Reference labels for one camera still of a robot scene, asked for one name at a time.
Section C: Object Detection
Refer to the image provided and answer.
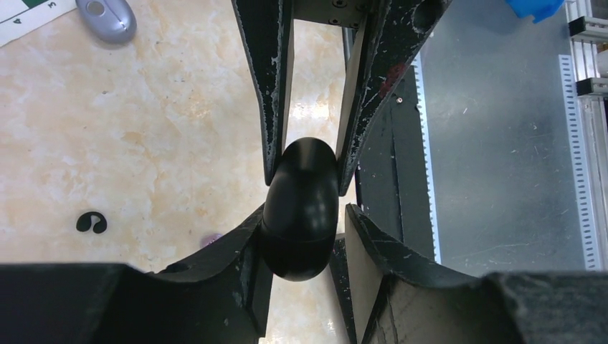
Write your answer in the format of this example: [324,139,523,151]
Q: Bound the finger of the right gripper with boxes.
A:
[232,0,294,186]
[336,0,451,196]

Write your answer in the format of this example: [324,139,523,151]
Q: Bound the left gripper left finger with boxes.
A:
[1,209,272,343]

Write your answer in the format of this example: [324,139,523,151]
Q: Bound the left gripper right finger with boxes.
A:
[330,204,607,343]

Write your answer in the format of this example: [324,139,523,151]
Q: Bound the black earbud charging case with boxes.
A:
[260,138,339,282]

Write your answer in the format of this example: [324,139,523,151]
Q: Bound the grey purple charging case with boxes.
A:
[75,0,137,44]

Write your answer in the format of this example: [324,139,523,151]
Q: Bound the purple earbud lower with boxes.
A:
[200,233,222,249]

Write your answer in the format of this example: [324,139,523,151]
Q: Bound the blue plastic bin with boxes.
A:
[505,0,564,24]

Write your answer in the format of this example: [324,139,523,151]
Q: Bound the green white chessboard mat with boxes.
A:
[1,0,76,47]

